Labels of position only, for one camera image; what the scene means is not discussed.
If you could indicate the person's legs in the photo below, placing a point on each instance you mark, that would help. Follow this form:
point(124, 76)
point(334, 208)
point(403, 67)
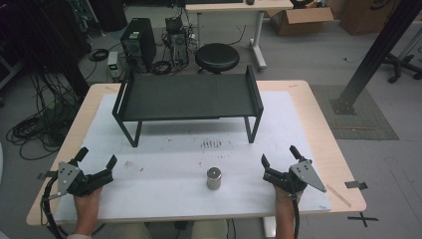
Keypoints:
point(172, 229)

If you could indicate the open cardboard box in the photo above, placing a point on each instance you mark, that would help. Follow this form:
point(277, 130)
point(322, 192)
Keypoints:
point(300, 20)

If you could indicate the person's left hand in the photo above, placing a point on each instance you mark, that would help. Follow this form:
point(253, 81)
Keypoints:
point(88, 202)

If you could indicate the white desk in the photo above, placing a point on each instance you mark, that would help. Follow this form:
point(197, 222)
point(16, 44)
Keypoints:
point(239, 10)

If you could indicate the person's right hand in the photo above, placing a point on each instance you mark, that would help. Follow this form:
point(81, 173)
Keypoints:
point(285, 195)

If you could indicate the silver metal cylinder cup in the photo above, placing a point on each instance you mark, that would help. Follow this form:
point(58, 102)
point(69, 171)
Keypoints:
point(214, 178)

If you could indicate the black metal stand post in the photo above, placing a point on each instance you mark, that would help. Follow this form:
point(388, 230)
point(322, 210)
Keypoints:
point(375, 56)

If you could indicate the office chair base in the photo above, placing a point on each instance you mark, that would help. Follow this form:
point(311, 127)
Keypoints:
point(403, 66)

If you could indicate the black computer tower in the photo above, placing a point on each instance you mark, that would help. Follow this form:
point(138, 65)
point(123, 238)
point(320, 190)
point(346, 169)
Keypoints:
point(138, 43)

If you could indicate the black round stool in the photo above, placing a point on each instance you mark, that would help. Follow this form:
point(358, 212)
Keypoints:
point(217, 57)

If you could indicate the open computer case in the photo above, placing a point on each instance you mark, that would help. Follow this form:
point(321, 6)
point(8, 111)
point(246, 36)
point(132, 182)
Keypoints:
point(176, 41)

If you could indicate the black metal shelf rack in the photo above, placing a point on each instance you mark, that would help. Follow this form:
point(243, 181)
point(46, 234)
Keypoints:
point(187, 96)

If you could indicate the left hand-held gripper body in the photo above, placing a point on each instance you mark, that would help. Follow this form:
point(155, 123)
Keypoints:
point(78, 181)

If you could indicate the small power supply unit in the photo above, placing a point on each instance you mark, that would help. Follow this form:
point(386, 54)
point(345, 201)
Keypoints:
point(113, 64)

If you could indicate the white table mat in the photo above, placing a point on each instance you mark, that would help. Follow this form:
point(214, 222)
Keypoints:
point(185, 159)

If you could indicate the black tape piece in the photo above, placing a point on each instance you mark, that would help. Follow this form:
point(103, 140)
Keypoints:
point(355, 185)

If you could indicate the large cardboard box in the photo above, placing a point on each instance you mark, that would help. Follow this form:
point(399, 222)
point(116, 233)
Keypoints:
point(365, 15)

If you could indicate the grey floor mat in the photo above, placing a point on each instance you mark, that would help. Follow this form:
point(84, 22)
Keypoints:
point(355, 113)

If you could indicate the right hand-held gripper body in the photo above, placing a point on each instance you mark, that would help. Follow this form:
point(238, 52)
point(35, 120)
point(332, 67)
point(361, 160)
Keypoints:
point(295, 177)

